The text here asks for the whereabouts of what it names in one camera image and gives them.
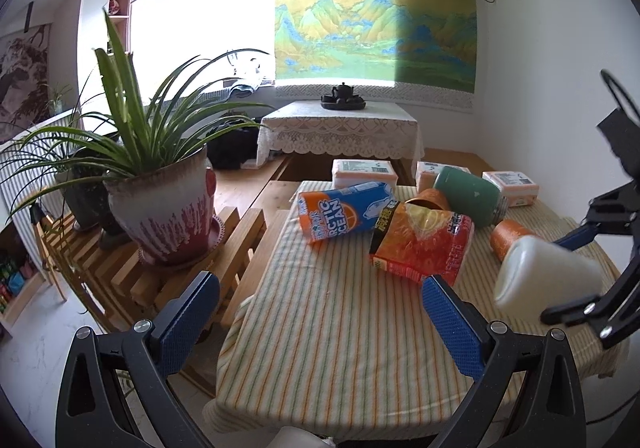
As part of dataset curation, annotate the tissue pack right orange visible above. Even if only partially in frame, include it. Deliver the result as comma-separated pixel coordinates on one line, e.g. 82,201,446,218
482,171,539,208

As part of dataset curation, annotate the ink painting wall scroll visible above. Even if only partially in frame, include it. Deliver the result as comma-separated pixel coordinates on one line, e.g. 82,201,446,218
0,25,50,143

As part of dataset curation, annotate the tissue pack middle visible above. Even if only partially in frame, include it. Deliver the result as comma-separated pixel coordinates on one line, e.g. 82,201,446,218
416,161,446,193

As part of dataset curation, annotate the potted spider plant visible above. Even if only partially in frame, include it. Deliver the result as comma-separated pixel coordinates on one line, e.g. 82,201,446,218
8,7,276,270

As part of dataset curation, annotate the orange paper cup front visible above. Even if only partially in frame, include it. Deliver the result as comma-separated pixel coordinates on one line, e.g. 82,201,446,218
489,220,535,262

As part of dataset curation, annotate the lace covered side table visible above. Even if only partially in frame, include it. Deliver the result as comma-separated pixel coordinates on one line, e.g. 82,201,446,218
256,101,424,165

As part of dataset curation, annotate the tissue pack left white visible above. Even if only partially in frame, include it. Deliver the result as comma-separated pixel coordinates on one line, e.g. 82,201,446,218
332,159,398,188

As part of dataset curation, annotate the landscape painting blind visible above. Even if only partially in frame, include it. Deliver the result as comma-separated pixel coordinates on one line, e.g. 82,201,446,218
274,0,477,112

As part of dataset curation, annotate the red clear plastic cup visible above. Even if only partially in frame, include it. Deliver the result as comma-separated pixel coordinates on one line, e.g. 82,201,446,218
369,201,474,286

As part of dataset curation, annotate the green thermos bottle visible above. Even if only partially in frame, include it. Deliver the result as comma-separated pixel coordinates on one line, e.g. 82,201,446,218
434,165,508,228

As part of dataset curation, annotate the striped tablecloth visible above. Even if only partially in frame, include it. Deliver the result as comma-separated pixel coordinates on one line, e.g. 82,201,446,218
202,179,632,442

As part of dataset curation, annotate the black bag on floor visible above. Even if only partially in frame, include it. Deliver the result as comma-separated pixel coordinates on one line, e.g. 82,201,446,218
207,120,259,170

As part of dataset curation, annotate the wooden slat plant stand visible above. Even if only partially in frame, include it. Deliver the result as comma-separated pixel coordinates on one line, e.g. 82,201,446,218
37,204,269,398

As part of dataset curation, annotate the white pink bookshelf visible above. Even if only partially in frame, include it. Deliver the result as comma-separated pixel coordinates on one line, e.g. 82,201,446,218
76,0,131,112

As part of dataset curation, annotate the orange paper cup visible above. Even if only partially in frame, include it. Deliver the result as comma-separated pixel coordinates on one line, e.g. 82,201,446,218
406,188,450,211
489,220,535,262

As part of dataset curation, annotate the blue orange drink can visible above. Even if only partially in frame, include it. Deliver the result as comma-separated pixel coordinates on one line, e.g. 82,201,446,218
297,181,395,243

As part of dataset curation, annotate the black teapot on tray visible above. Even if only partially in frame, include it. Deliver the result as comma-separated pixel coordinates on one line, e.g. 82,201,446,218
320,82,366,112

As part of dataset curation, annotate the orange paper cup rear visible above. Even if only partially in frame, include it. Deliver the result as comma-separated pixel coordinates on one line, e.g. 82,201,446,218
406,188,450,211

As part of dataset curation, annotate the small dark potted plant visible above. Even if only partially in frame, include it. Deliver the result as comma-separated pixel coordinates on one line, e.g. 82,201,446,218
1,100,125,237

